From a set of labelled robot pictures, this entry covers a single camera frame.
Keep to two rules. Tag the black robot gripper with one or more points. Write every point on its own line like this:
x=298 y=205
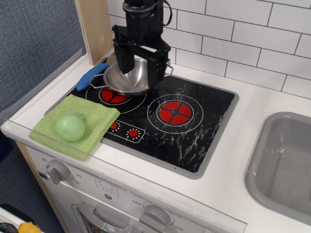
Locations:
x=142 y=37

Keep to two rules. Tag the silver metal bowl with handles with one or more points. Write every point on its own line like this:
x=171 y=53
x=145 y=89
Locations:
x=131 y=84

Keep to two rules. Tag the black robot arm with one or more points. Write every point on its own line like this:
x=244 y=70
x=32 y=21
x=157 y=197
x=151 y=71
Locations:
x=139 y=4

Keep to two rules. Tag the light wooden side panel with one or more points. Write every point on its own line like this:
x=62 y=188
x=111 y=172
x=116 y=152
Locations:
x=95 y=25

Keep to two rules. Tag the green microfiber cloth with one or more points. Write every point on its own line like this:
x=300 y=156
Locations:
x=97 y=118

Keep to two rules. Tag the black toy stovetop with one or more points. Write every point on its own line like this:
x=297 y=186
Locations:
x=177 y=125

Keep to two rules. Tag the green plastic pear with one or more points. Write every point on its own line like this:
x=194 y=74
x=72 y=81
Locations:
x=70 y=127

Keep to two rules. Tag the grey timer knob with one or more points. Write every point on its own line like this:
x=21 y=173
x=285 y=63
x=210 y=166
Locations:
x=57 y=171

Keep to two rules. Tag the grey oven knob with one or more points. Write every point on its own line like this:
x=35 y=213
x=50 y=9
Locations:
x=155 y=217

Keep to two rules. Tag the grey plastic sink basin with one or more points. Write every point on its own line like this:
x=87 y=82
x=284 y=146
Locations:
x=279 y=174

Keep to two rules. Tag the yellow object at corner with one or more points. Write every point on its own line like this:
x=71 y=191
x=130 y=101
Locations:
x=28 y=227

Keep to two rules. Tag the blue handled metal spoon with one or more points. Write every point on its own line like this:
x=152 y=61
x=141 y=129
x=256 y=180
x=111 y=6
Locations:
x=87 y=79

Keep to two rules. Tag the silver oven door handle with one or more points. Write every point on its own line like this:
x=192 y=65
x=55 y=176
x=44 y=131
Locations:
x=95 y=224

